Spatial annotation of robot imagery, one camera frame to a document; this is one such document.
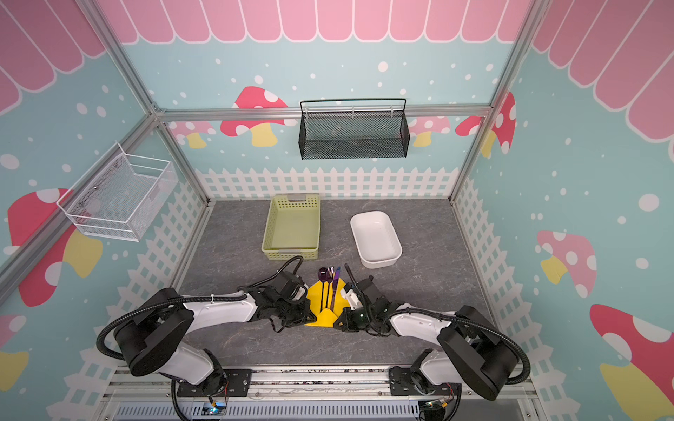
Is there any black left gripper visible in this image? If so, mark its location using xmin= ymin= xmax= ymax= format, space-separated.
xmin=274 ymin=298 xmax=318 ymax=328

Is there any yellow paper napkin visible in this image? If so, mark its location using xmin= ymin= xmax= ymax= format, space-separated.
xmin=307 ymin=279 xmax=349 ymax=328

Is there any purple spoon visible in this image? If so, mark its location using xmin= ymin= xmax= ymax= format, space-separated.
xmin=319 ymin=267 xmax=330 ymax=312

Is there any purple knife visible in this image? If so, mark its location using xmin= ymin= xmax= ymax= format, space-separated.
xmin=330 ymin=267 xmax=341 ymax=312

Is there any purple fork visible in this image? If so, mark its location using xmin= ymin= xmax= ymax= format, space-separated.
xmin=324 ymin=267 xmax=335 ymax=309

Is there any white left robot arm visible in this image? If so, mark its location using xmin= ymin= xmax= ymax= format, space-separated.
xmin=97 ymin=285 xmax=317 ymax=395

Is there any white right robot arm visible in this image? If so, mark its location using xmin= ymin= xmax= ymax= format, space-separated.
xmin=333 ymin=303 xmax=531 ymax=401

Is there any white plastic tub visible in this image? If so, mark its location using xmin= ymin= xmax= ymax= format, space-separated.
xmin=350 ymin=210 xmax=403 ymax=269

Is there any green perforated plastic basket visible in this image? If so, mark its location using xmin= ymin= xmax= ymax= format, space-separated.
xmin=262 ymin=194 xmax=321 ymax=261

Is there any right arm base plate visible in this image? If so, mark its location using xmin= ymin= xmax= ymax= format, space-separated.
xmin=388 ymin=366 xmax=461 ymax=396

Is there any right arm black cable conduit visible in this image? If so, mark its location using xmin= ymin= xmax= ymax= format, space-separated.
xmin=343 ymin=262 xmax=532 ymax=421

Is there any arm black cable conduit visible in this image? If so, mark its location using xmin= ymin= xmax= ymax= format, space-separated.
xmin=343 ymin=262 xmax=532 ymax=421
xmin=95 ymin=254 xmax=305 ymax=421

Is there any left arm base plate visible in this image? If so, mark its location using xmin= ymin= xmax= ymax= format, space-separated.
xmin=177 ymin=368 xmax=253 ymax=398

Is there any black mesh wall basket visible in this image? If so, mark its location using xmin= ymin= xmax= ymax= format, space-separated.
xmin=298 ymin=98 xmax=411 ymax=160

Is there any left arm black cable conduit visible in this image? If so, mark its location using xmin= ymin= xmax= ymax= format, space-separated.
xmin=95 ymin=254 xmax=305 ymax=421

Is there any white wire wall basket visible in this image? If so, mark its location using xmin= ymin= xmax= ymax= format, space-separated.
xmin=56 ymin=144 xmax=178 ymax=242

